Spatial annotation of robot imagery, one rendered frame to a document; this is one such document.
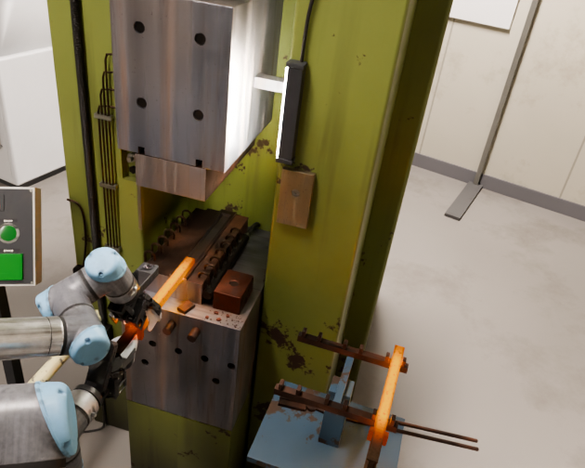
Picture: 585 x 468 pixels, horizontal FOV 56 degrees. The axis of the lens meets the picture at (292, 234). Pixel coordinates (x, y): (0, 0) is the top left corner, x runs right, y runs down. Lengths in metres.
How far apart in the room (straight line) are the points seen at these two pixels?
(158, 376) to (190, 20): 1.10
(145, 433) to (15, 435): 1.20
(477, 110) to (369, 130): 3.46
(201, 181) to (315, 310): 0.57
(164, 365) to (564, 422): 1.97
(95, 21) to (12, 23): 2.37
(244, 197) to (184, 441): 0.88
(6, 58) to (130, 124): 2.50
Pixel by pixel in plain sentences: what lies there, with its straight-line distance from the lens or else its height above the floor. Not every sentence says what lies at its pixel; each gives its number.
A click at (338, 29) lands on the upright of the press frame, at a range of 1.38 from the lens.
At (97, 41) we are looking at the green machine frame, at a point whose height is 1.59.
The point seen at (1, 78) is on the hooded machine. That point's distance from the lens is 3.93.
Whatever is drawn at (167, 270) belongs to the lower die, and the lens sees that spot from 1.70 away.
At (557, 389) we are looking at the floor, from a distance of 3.22.
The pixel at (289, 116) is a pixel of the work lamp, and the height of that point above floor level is 1.51.
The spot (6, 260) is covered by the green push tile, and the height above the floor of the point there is 1.03.
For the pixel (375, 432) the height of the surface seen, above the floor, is 0.96.
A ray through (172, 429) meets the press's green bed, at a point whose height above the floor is 0.39.
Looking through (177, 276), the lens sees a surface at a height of 1.01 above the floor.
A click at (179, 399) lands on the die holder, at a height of 0.55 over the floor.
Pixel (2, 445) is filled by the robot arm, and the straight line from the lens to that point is 0.97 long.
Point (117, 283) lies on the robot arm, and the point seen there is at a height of 1.24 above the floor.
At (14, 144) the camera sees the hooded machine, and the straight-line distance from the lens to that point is 4.10.
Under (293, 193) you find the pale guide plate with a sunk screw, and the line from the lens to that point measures 1.53.
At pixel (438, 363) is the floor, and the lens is 3.04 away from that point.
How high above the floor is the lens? 2.00
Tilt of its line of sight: 32 degrees down
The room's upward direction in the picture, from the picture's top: 8 degrees clockwise
